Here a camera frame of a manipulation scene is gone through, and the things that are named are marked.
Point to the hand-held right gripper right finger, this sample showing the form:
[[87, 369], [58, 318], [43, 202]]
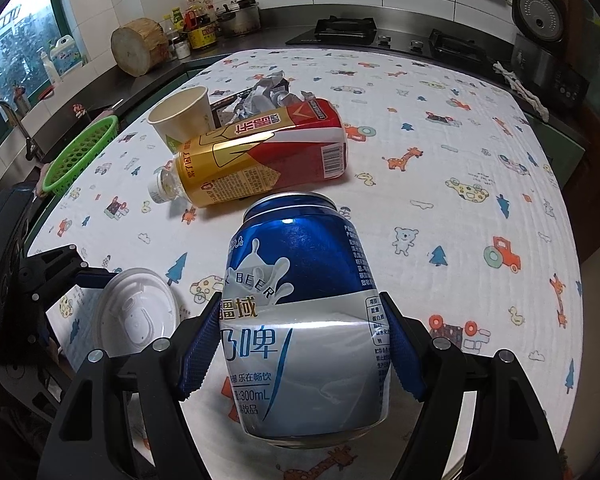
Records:
[[405, 355]]

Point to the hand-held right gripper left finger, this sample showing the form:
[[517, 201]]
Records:
[[200, 355]]

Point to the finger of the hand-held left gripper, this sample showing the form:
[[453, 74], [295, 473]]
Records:
[[55, 265], [46, 332]]

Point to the white plastic lid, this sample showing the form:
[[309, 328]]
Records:
[[135, 315]]

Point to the blue and silver beer can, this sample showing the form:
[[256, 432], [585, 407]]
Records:
[[305, 320]]

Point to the pink cloth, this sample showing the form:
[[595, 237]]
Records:
[[43, 180]]

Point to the green plastic basket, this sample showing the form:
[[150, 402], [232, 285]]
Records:
[[80, 155]]

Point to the steel faucet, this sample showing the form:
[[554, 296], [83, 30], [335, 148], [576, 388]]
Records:
[[15, 120]]

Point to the printed white tablecloth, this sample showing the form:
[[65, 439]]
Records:
[[430, 185]]

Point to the beige paper cup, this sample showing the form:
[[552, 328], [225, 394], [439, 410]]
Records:
[[180, 115]]

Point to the white pump bottle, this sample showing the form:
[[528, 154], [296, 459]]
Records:
[[50, 67]]

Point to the red gold drink carton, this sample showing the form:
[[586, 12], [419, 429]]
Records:
[[260, 160]]

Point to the white jug with blue label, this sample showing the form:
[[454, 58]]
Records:
[[67, 55]]

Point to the window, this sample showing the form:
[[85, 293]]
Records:
[[15, 35]]

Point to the round wooden chopping block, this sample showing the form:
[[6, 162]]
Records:
[[140, 45]]

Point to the crumpled white carton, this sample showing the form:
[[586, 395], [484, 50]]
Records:
[[260, 96]]

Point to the yellow condiment tin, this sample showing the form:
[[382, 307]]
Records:
[[202, 37]]

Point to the cluster of condiment bottles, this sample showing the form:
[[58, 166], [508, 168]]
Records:
[[185, 20]]

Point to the white rag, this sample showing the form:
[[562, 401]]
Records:
[[522, 87]]

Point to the steel cooking pot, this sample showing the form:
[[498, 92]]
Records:
[[237, 20]]

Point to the black gas stove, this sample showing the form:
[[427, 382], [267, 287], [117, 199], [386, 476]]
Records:
[[380, 36]]

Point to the black rice cooker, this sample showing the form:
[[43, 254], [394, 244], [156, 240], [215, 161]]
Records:
[[540, 35]]

